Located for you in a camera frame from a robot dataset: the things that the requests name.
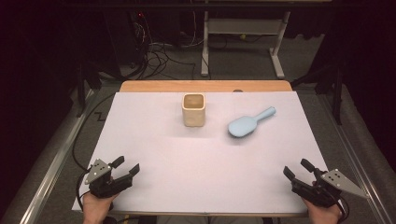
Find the black stand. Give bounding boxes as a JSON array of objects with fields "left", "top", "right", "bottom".
[
  {"left": 75, "top": 61, "right": 105, "bottom": 119},
  {"left": 290, "top": 64, "right": 344, "bottom": 126}
]

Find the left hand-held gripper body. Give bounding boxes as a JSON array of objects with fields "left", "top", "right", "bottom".
[{"left": 84, "top": 158, "right": 126, "bottom": 200}]

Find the tangle of floor cables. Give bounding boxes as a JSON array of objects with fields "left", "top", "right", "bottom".
[{"left": 134, "top": 27, "right": 206, "bottom": 80}]

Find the white table sheet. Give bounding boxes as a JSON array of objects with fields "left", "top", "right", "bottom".
[{"left": 72, "top": 91, "right": 331, "bottom": 215}]

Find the aluminium rail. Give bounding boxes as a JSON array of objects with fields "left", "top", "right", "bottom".
[
  {"left": 316, "top": 92, "right": 396, "bottom": 224},
  {"left": 18, "top": 89, "right": 96, "bottom": 224}
]

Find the beige square cup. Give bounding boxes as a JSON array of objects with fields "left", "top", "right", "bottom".
[{"left": 181, "top": 92, "right": 206, "bottom": 128}]

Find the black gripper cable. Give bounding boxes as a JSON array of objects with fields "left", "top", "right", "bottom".
[
  {"left": 337, "top": 195, "right": 350, "bottom": 222},
  {"left": 72, "top": 92, "right": 117, "bottom": 213}
]

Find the light blue hairbrush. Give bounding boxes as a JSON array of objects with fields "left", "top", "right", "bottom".
[{"left": 228, "top": 105, "right": 277, "bottom": 138}]

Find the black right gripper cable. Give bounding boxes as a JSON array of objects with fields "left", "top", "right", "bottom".
[{"left": 337, "top": 195, "right": 350, "bottom": 222}]

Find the person's right hand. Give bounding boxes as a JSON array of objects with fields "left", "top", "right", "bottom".
[{"left": 303, "top": 199, "right": 343, "bottom": 224}]

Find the person's left hand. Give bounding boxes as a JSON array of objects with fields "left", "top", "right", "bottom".
[{"left": 82, "top": 191, "right": 120, "bottom": 224}]

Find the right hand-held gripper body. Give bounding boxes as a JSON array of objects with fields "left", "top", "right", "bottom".
[{"left": 292, "top": 168, "right": 370, "bottom": 208}]

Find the white desk frame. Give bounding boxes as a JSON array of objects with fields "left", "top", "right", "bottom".
[{"left": 200, "top": 10, "right": 292, "bottom": 80}]

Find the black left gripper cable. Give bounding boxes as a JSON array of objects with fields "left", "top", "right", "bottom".
[{"left": 72, "top": 92, "right": 117, "bottom": 213}]

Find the dark computer tower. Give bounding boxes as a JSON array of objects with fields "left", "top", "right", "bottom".
[{"left": 102, "top": 8, "right": 151, "bottom": 78}]

